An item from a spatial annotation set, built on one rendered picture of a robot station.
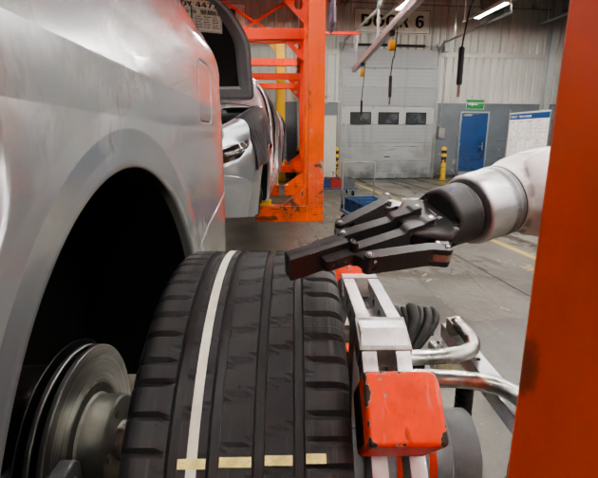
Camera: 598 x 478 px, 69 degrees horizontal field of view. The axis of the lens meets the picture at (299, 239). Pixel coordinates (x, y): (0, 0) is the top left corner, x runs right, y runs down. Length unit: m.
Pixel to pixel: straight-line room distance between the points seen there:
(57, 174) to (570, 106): 0.44
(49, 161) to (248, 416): 0.32
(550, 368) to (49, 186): 0.43
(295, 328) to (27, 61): 0.38
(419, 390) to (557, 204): 0.27
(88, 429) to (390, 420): 0.52
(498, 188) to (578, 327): 0.35
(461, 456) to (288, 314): 0.38
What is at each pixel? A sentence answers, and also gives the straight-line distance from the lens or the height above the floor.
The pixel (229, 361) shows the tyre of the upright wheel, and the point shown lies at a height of 1.12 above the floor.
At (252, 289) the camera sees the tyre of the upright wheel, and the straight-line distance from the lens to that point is 0.56.
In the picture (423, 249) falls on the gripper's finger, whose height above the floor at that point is 1.24.
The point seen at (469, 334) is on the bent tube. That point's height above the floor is 1.01.
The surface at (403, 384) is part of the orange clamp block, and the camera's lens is 0.46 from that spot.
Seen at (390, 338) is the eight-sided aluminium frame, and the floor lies 1.11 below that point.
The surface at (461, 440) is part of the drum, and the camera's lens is 0.78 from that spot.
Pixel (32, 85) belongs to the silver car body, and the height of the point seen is 1.40.
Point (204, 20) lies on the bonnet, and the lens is 3.83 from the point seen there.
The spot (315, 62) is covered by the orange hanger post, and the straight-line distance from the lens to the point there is 4.31.
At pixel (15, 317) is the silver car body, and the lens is 0.45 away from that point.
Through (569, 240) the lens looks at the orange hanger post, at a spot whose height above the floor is 1.31.
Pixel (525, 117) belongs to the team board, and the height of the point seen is 1.76.
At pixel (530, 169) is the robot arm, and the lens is 0.60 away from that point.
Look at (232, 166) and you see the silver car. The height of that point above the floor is 1.15.
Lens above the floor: 1.36
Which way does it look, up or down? 13 degrees down
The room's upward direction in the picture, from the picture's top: straight up
